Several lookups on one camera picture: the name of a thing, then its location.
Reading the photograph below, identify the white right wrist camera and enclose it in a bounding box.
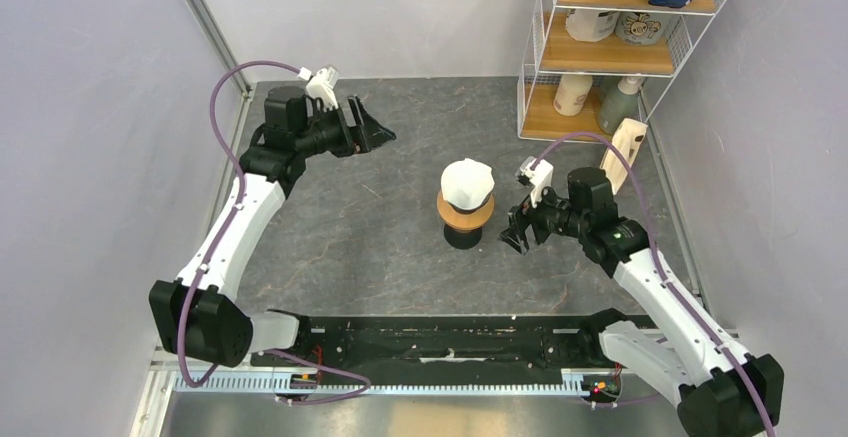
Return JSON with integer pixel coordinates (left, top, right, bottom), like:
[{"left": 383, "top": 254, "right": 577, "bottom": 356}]
[{"left": 516, "top": 156, "right": 554, "bottom": 208}]

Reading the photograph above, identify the white paper coffee filter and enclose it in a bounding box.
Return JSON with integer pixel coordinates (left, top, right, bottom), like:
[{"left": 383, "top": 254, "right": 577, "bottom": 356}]
[{"left": 440, "top": 158, "right": 495, "bottom": 205}]

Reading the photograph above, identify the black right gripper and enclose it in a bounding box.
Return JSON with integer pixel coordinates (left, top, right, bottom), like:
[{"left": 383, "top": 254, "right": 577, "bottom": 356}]
[{"left": 494, "top": 177, "right": 588, "bottom": 255}]

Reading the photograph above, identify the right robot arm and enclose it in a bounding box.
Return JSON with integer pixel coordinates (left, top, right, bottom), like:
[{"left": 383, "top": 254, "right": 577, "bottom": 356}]
[{"left": 499, "top": 160, "right": 785, "bottom": 436}]

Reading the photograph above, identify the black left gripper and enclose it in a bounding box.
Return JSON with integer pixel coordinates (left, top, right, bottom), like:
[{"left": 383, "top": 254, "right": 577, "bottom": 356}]
[{"left": 294, "top": 95, "right": 395, "bottom": 159}]

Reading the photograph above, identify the green spray bottle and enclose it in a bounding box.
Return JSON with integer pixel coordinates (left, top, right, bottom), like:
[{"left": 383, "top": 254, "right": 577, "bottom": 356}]
[{"left": 597, "top": 76, "right": 644, "bottom": 134}]

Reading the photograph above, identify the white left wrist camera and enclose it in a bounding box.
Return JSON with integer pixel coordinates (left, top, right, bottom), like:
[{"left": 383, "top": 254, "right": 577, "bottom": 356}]
[{"left": 298, "top": 65, "right": 339, "bottom": 110}]

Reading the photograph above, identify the white bottle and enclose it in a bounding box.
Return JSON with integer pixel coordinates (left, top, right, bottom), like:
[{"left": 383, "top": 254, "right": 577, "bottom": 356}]
[{"left": 553, "top": 74, "right": 593, "bottom": 116}]

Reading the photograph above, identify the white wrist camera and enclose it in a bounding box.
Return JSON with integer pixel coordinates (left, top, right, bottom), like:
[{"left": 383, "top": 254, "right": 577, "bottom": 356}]
[
  {"left": 298, "top": 65, "right": 339, "bottom": 110},
  {"left": 516, "top": 156, "right": 554, "bottom": 208}
]

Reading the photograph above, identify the white wire shelf rack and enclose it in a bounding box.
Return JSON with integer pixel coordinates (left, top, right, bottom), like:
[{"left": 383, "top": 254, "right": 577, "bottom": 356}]
[{"left": 516, "top": 0, "right": 727, "bottom": 140}]

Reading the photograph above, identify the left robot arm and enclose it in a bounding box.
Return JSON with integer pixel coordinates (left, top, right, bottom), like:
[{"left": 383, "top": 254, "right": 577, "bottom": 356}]
[{"left": 149, "top": 86, "right": 397, "bottom": 367}]

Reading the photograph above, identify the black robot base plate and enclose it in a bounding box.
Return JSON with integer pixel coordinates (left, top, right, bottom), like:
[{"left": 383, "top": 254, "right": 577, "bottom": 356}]
[{"left": 289, "top": 315, "right": 615, "bottom": 387}]

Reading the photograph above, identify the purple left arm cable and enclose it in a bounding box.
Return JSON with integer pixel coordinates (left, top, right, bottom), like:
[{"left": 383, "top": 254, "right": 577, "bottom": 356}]
[{"left": 175, "top": 60, "right": 372, "bottom": 407}]

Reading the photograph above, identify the orange coffee dripper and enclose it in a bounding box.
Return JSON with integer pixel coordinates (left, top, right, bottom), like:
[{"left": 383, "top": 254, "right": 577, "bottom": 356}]
[{"left": 437, "top": 191, "right": 495, "bottom": 250}]

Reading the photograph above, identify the white jar with label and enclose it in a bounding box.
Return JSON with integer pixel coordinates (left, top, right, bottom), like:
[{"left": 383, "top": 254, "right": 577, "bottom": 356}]
[{"left": 565, "top": 9, "right": 620, "bottom": 43}]

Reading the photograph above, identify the wooden holder block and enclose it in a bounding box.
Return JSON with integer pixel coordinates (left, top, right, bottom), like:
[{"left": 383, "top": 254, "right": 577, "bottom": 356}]
[{"left": 600, "top": 118, "right": 648, "bottom": 195}]

